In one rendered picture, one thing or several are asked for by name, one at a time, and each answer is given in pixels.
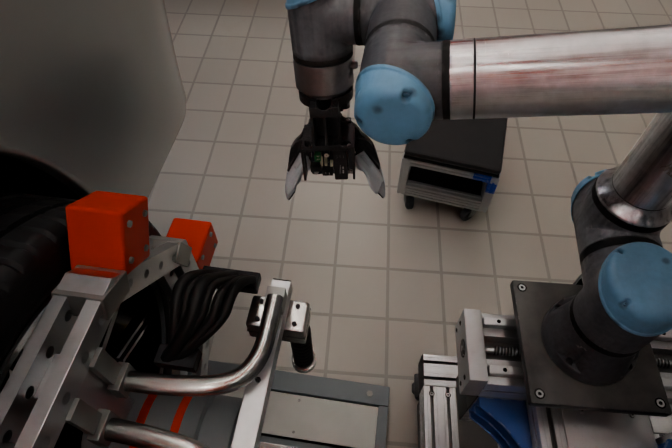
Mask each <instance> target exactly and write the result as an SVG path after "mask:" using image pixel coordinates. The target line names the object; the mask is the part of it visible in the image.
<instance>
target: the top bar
mask: <svg viewBox="0 0 672 448"><path fill-rule="evenodd" d="M271 286H274V287H282V288H286V291H287V300H286V305H285V309H284V314H283V315H281V316H280V320H279V325H278V329H277V333H276V338H275V342H274V346H273V349H272V352H271V354H270V357H269V359H268V361H267V363H266V365H265V366H264V368H263V369H262V371H261V372H260V373H259V375H258V376H257V377H256V378H255V379H254V380H253V381H252V382H251V383H249V384H248V385H246V386H245V390H244V394H243V398H242V402H241V406H240V410H239V414H238V418H237V422H236V426H235V430H234V434H233V438H232V442H231V446H230V448H258V446H259V442H260V437H261V433H262V428H263V423H264V419H265V414H266V410H267V405H268V401H269V396H270V391H271V387H272V382H273V378H274V373H275V369H276V364H277V359H278V355H279V350H280V346H281V341H282V337H283V332H284V327H285V323H286V318H287V314H288V309H289V304H290V300H291V295H292V284H291V280H283V279H276V278H273V280H272V282H271Z"/></svg>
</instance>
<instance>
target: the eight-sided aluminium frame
mask: <svg viewBox="0 0 672 448"><path fill-rule="evenodd" d="M149 248H150V255H149V257H148V258H147V259H145V260H144V261H143V262H142V263H141V264H140V265H138V266H137V267H136V268H135V269H133V270H132V271H131V272H130V273H129V274H128V275H127V272H126V271H125V270H116V269H109V268H101V267H94V266H86V265H79V264H78V265H76V266H75V268H74V269H72V270H70V271H68V272H66V273H65V274H64V276H63V278H62V280H61V281H60V283H59V284H58V285H57V287H56V288H55V289H54V290H53V291H52V292H51V296H52V298H51V300H50V302H49V304H48V306H47V307H46V309H45V311H44V313H43V315H42V317H41V319H40V321H39V322H38V324H37V326H36V328H35V330H34V332H33V334H32V335H31V337H30V339H29V341H28V343H27V345H26V347H25V348H24V350H23V352H22V354H21V356H20V358H19V360H18V361H17V363H16V365H15V367H14V369H13V371H12V373H11V374H10V376H9V378H8V380H7V382H6V384H5V386H4V388H3V389H2V391H1V393H0V448H54V447H55V444H56V442H57V440H58V438H59V435H60V433H61V431H62V429H63V426H64V424H65V422H66V421H65V419H66V417H67V414H68V412H69V410H70V408H71V405H72V403H73V401H74V399H75V398H76V397H77V395H78V393H79V390H80V388H81V386H82V384H83V381H84V379H85V377H86V375H87V372H88V370H89V365H90V363H91V361H92V358H93V356H94V354H95V352H96V349H97V347H99V346H100V343H101V341H102V339H103V337H104V334H105V332H106V330H107V328H108V325H109V323H110V321H111V319H112V316H113V314H114V312H115V311H116V309H117V308H118V307H119V305H120V304H121V303H122V302H123V301H125V300H126V299H128V298H130V297H131V296H133V295H134V294H136V293H137V292H139V291H141V290H142V289H144V288H145V287H147V286H148V285H150V284H151V283H153V282H155V281H156V280H158V282H159V283H160V285H161V287H162V288H163V290H164V292H165V293H166V295H167V297H168V298H169V300H170V299H171V293H172V290H173V287H174V285H175V283H176V281H177V280H178V278H179V277H180V276H181V275H183V274H184V273H187V272H189V271H193V270H198V269H199V268H198V266H197V263H196V261H195V259H194V257H193V254H192V252H191V250H192V247H190V246H189V245H188V243H187V241H186V240H185V239H179V238H171V237H163V236H155V235H151V236H149ZM209 344H210V339H208V340H207V341H206V342H205V343H204V344H203V345H201V346H200V347H199V348H198V349H200V351H201V353H202V357H201V360H200V363H199V366H198V369H197V372H196V373H193V372H192V375H207V372H208V358H209ZM55 354H60V355H59V357H58V359H57V361H56V363H55V365H54V367H53V369H52V371H51V373H50V375H49V377H48V379H47V381H46V383H45V385H44V387H43V389H42V391H41V393H40V395H39V397H38V399H37V400H36V399H34V395H35V393H36V391H37V389H38V387H39V385H40V383H41V381H42V379H43V377H44V375H45V373H46V371H47V369H48V367H49V365H50V363H51V361H52V359H53V357H54V355H55Z"/></svg>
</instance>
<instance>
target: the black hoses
mask: <svg viewBox="0 0 672 448"><path fill-rule="evenodd" d="M260 283H261V275H260V273H257V272H249V271H242V270H234V269H226V268H219V267H211V266H204V267H203V269H198V270H193V271H189V272H187V273H184V274H183V275H181V276H180V277H179V278H178V280H177V281H176V283H175V285H174V287H173V290H172V293H171V299H170V309H169V328H168V344H162V343H161V344H160V345H159V348H158V350H157V353H156V356H155V358H154V361H153V363H154V364H155V365H156V366H157V367H160V368H167V369H173V370H180V371H187V372H193V373H196V372H197V369H198V366H199V363H200V360H201V357H202V353H201V351H200V349H198V348H199V347H200V346H201V345H203V344H204V343H205V342H206V341H207V340H208V339H210V338H211V337H212V336H213V335H214V334H215V333H216V332H217V331H218V330H219V329H220V328H221V327H222V326H223V324H224V323H225V322H226V321H227V319H228V318H229V316H230V314H231V311H232V308H233V305H234V302H235V299H236V297H237V295H238V293H239V292H244V293H251V294H258V290H259V287H260ZM216 289H218V290H217V292H216V293H215V295H214V297H213V300H212V303H211V299H212V296H213V294H214V292H215V290H216ZM210 303H211V307H210ZM209 307H210V311H209V313H208V310H209ZM207 313H208V315H207ZM206 315H207V317H206ZM205 317H206V318H205ZM204 319H205V320H204Z"/></svg>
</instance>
